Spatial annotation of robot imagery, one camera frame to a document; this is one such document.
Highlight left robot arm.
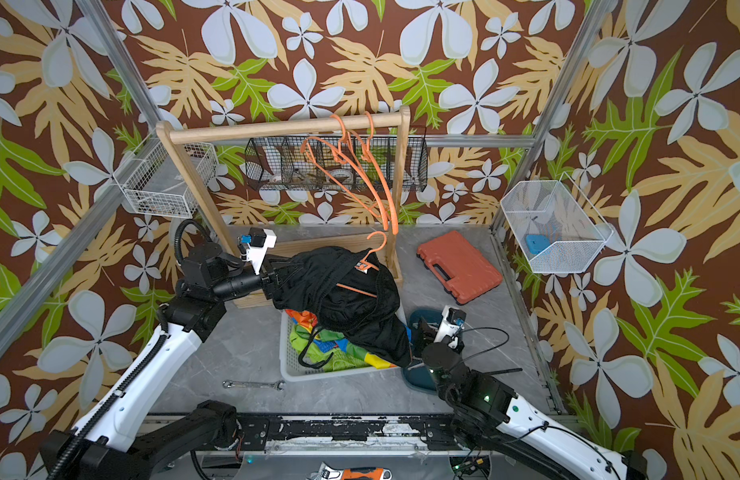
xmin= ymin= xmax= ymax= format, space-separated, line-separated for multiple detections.
xmin=40 ymin=220 xmax=277 ymax=479

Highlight black wire basket back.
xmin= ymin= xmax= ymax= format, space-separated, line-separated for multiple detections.
xmin=243 ymin=135 xmax=397 ymax=192

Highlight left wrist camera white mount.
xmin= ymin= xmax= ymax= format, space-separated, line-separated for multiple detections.
xmin=237 ymin=227 xmax=277 ymax=274

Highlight orange hanger of rainbow shorts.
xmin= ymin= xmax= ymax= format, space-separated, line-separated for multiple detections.
xmin=300 ymin=114 xmax=390 ymax=231

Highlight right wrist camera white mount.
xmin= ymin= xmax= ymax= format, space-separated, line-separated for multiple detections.
xmin=434 ymin=305 xmax=467 ymax=350

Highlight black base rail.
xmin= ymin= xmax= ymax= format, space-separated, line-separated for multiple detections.
xmin=130 ymin=400 xmax=492 ymax=479

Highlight blue object in basket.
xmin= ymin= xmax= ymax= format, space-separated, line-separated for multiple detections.
xmin=525 ymin=234 xmax=552 ymax=256

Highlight rainbow striped shorts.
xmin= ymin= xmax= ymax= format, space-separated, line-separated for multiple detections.
xmin=284 ymin=309 xmax=395 ymax=373

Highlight orange hanger of green shorts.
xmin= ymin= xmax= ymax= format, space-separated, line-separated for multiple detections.
xmin=359 ymin=112 xmax=399 ymax=235

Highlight white plastic laundry basket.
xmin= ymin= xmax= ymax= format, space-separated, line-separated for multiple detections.
xmin=279 ymin=311 xmax=396 ymax=382

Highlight black shorts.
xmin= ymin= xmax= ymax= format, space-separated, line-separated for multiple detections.
xmin=269 ymin=246 xmax=412 ymax=367

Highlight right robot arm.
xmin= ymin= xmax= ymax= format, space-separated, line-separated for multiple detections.
xmin=412 ymin=322 xmax=647 ymax=479

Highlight aluminium frame post left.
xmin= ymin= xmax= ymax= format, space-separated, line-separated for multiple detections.
xmin=0 ymin=1 xmax=160 ymax=359

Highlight orange handled adjustable wrench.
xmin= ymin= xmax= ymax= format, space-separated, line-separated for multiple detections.
xmin=309 ymin=463 xmax=393 ymax=480

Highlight white mesh basket right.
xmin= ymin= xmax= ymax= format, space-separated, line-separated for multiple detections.
xmin=501 ymin=180 xmax=614 ymax=275

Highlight small silver wrench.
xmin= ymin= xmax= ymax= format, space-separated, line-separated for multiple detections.
xmin=222 ymin=380 xmax=285 ymax=391

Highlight aluminium frame post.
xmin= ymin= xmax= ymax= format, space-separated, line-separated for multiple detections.
xmin=0 ymin=1 xmax=160 ymax=359
xmin=493 ymin=1 xmax=619 ymax=195

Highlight dark teal tray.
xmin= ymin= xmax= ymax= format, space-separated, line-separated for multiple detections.
xmin=403 ymin=308 xmax=442 ymax=394

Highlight orange hanger of black shorts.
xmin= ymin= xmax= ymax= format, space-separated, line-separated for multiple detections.
xmin=335 ymin=230 xmax=390 ymax=299

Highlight aluminium frame post right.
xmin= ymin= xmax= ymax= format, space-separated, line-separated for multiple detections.
xmin=493 ymin=1 xmax=619 ymax=195

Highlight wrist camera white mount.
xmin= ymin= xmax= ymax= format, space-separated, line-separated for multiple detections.
xmin=237 ymin=227 xmax=277 ymax=274
xmin=434 ymin=305 xmax=467 ymax=350

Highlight white wire basket left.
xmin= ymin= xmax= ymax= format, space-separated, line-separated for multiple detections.
xmin=114 ymin=135 xmax=198 ymax=218

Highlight lime green shorts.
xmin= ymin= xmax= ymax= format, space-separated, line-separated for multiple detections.
xmin=286 ymin=323 xmax=369 ymax=374

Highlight wooden clothes rack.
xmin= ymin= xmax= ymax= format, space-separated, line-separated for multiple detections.
xmin=155 ymin=106 xmax=412 ymax=310

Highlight red plastic tool case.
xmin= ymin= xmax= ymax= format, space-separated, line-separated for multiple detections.
xmin=417 ymin=231 xmax=503 ymax=305

